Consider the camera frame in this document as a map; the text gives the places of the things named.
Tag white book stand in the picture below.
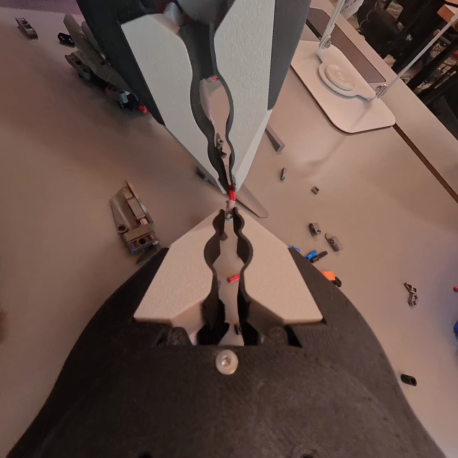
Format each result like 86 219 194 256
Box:
290 0 458 135

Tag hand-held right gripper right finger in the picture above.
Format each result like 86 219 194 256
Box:
232 208 323 336

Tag small lego pieces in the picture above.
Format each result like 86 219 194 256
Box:
279 166 458 338

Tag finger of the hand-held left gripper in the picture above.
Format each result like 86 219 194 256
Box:
121 12 226 192
213 0 277 194

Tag partly built lego model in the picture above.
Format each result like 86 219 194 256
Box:
64 14 148 115

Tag dark grey lego blade piece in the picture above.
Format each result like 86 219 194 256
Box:
15 16 38 39

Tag grey lego panel assembly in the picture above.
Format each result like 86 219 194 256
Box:
109 180 162 266

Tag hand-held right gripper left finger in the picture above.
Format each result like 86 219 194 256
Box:
133 210 225 328

